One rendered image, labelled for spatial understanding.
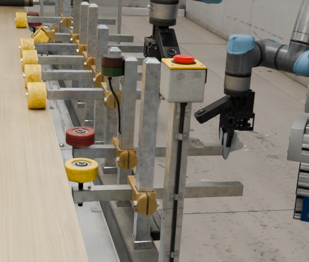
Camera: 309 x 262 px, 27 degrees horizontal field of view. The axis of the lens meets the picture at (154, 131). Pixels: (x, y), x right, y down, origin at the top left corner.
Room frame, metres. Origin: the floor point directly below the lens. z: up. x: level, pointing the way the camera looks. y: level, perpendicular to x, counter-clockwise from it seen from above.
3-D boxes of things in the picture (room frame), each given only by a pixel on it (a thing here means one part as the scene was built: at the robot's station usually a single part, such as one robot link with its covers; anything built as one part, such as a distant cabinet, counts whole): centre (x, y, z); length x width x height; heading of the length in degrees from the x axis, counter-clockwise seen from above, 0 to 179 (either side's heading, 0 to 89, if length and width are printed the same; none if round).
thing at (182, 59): (1.21, -0.05, 1.22); 0.04 x 0.04 x 0.02
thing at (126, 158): (1.72, 0.08, 0.85); 0.13 x 0.06 x 0.05; 14
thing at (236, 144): (1.80, -0.23, 0.86); 0.06 x 0.03 x 0.09; 104
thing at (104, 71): (1.69, 0.12, 1.09); 0.06 x 0.06 x 0.02
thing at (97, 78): (2.21, 0.20, 0.95); 0.13 x 0.06 x 0.05; 14
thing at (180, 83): (1.21, -0.05, 1.18); 0.07 x 0.07 x 0.08; 14
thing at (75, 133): (1.71, 0.20, 0.85); 0.08 x 0.08 x 0.11
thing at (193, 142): (1.79, -0.10, 0.87); 0.09 x 0.07 x 0.02; 104
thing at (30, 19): (3.44, 0.49, 0.95); 0.50 x 0.04 x 0.04; 104
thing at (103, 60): (1.69, 0.12, 1.11); 0.06 x 0.06 x 0.02
